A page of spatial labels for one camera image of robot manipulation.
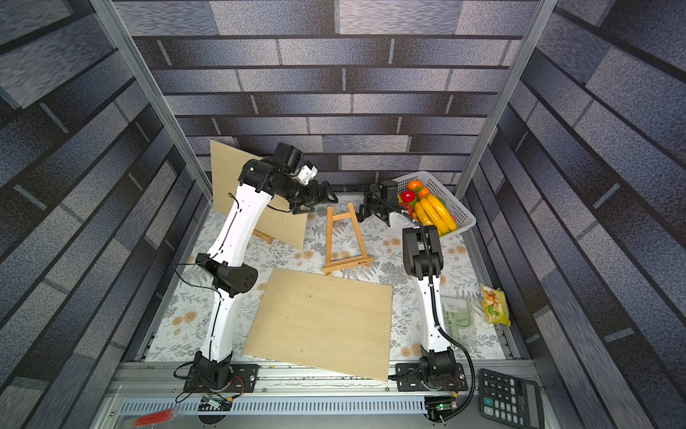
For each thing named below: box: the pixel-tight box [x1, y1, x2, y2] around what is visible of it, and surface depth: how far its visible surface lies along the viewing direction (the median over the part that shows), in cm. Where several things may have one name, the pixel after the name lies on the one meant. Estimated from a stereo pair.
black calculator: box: [478, 368, 545, 429], surface depth 70 cm
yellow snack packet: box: [480, 284, 511, 327], surface depth 85 cm
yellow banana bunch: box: [414, 193, 458, 237], surface depth 103 cm
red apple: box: [401, 188, 416, 203], surface depth 109 cm
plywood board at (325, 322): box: [242, 268, 394, 382], surface depth 86 cm
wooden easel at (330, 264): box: [322, 201, 375, 277], surface depth 94 cm
